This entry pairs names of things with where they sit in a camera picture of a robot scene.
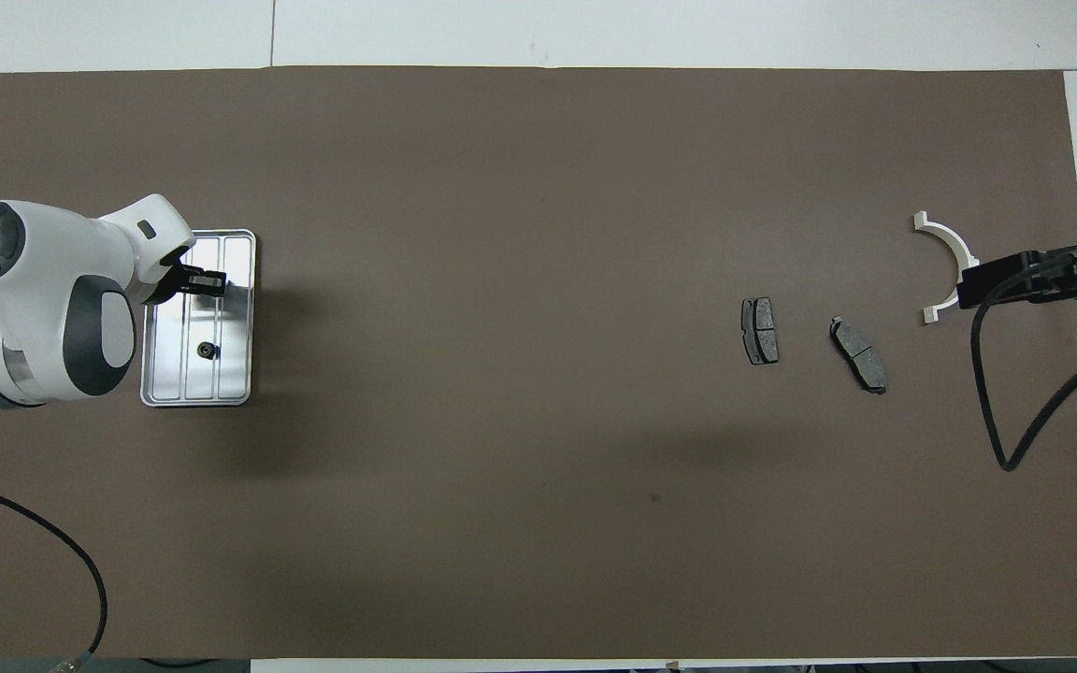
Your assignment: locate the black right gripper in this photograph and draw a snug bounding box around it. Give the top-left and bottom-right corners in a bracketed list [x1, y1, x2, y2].
[957, 245, 1077, 310]

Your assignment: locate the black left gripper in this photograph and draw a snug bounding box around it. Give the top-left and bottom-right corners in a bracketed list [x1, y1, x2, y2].
[141, 262, 226, 305]

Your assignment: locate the silver ribbed metal tray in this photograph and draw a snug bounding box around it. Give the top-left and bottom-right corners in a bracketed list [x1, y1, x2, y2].
[139, 229, 257, 408]

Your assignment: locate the long grey brake pad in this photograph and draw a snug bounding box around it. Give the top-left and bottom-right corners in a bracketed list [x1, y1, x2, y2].
[828, 316, 889, 395]

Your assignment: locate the short grey brake pad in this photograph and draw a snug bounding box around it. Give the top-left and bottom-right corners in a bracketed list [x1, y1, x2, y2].
[740, 296, 781, 366]

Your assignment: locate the brown table mat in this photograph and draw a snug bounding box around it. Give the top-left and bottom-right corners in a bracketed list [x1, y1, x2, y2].
[0, 65, 1077, 661]

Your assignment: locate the white half-ring bracket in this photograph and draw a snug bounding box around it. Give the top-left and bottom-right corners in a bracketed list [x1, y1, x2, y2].
[912, 210, 981, 325]

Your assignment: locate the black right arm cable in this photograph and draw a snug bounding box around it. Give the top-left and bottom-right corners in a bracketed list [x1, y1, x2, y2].
[969, 257, 1077, 473]

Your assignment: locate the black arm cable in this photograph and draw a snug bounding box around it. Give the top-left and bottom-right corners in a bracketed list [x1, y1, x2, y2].
[969, 257, 1077, 473]
[0, 472, 109, 660]

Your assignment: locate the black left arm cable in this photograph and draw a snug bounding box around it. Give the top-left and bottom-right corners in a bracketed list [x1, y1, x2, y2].
[0, 472, 109, 660]

